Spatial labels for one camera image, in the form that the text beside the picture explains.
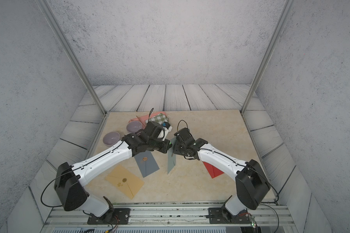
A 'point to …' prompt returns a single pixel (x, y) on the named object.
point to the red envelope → (213, 171)
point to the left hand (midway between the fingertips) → (174, 146)
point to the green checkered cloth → (160, 118)
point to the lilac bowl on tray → (133, 126)
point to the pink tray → (142, 118)
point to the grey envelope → (147, 163)
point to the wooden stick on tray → (141, 121)
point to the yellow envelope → (122, 179)
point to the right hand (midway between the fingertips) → (176, 149)
